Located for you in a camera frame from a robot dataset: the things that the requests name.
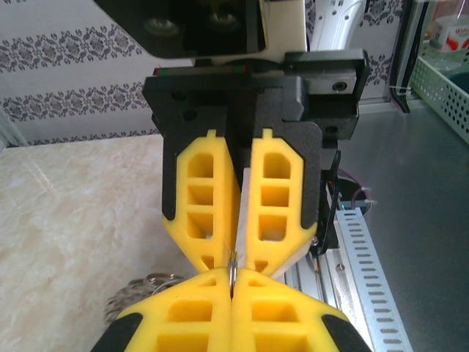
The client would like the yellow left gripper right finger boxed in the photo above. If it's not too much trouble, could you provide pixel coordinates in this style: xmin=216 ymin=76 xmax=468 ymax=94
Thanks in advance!
xmin=232 ymin=268 xmax=372 ymax=352

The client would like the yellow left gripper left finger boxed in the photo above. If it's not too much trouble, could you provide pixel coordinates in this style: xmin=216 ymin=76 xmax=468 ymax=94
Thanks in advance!
xmin=90 ymin=266 xmax=233 ymax=352

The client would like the silver keyring chain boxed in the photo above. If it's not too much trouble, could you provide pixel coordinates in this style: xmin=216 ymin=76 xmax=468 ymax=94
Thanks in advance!
xmin=105 ymin=250 xmax=242 ymax=326

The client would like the black controller board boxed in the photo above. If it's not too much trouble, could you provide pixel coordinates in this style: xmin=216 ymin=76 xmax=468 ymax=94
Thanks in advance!
xmin=339 ymin=199 xmax=368 ymax=217

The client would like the grey metal shelf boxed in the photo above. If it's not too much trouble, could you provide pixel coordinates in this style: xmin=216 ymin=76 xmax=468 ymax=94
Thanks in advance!
xmin=339 ymin=98 xmax=469 ymax=352

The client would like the white plastic basket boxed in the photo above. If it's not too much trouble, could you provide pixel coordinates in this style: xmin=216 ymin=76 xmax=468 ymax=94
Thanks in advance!
xmin=407 ymin=38 xmax=469 ymax=144

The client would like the white box with red print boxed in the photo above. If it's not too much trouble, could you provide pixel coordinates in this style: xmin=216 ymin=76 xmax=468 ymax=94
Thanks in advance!
xmin=427 ymin=16 xmax=469 ymax=53

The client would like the aluminium mounting rail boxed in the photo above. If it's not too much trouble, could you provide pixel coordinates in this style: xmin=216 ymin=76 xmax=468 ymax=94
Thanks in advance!
xmin=284 ymin=249 xmax=355 ymax=352

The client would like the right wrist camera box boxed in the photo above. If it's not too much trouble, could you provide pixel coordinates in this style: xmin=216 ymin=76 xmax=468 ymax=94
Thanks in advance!
xmin=93 ymin=0 xmax=307 ymax=69

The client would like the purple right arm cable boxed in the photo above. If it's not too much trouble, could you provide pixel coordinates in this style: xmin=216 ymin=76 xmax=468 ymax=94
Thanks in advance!
xmin=336 ymin=167 xmax=377 ymax=218

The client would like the grey slotted cable duct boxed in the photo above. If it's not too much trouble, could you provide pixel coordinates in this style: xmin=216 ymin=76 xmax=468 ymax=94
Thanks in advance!
xmin=334 ymin=206 xmax=416 ymax=352

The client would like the aluminium frame post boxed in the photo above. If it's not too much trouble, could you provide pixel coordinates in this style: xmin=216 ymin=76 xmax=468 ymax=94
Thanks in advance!
xmin=380 ymin=0 xmax=428 ymax=108

